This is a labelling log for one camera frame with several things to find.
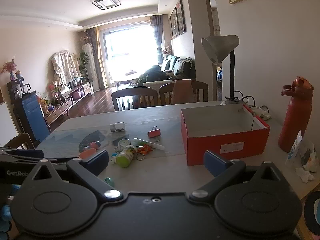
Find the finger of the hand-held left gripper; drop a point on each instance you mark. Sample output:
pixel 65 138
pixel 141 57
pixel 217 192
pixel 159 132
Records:
pixel 22 153

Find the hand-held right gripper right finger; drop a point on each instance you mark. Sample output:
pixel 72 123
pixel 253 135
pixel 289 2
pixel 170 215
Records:
pixel 215 165

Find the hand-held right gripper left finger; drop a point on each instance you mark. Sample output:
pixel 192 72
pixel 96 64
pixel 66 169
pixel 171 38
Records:
pixel 96 161

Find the pink plastic dish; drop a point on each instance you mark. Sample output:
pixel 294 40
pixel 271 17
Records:
pixel 87 153

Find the pink pig toy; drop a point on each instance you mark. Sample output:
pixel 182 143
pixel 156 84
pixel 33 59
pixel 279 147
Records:
pixel 93 145

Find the red cardboard box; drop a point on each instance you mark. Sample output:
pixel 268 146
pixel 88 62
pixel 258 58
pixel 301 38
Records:
pixel 212 145

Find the green lidded plastic bottle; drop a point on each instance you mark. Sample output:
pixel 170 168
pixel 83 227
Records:
pixel 127 155

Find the white green marker pen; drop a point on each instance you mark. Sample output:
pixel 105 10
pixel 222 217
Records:
pixel 150 144

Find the pink binder clip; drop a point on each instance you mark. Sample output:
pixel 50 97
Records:
pixel 153 133

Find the person's left hand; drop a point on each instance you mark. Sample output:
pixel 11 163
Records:
pixel 4 215

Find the wooden dining chair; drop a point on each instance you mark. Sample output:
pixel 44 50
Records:
pixel 135 93
pixel 21 140
pixel 165 90

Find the small teal toy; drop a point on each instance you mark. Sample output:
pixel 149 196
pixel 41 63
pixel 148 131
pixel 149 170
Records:
pixel 109 181

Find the blue water dispenser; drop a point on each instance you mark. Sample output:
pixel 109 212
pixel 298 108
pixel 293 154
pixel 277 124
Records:
pixel 32 117

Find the small white jar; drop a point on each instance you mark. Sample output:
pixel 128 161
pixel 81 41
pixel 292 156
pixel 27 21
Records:
pixel 117 127

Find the wooden television cabinet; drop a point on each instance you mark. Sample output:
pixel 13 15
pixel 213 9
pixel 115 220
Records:
pixel 67 105

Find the black coffee machine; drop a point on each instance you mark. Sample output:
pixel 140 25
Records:
pixel 17 87

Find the pink cloth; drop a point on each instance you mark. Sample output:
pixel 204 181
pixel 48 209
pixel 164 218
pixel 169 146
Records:
pixel 182 91

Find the pink flower vase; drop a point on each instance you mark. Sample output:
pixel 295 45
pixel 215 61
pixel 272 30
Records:
pixel 10 67

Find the white coffee table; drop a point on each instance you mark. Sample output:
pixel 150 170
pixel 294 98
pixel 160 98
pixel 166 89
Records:
pixel 126 77

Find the red water bottle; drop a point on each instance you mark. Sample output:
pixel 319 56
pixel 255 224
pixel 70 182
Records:
pixel 296 120

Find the white cloth cover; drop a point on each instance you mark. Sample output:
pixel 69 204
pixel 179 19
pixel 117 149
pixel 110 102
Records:
pixel 63 65

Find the green potted plant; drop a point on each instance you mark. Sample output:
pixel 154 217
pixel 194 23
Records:
pixel 84 62

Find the dark clothes pile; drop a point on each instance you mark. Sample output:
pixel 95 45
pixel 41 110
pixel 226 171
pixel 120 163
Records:
pixel 152 75

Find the beige sofa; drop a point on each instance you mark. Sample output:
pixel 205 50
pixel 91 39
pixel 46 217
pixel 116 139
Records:
pixel 175 67

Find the grey desk lamp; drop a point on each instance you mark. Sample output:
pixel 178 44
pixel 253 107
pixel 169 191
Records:
pixel 220 46

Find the square ceiling light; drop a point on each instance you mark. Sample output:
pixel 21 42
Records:
pixel 106 3

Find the dark framed wall picture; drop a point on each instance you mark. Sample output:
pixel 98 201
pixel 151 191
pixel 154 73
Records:
pixel 174 23
pixel 181 17

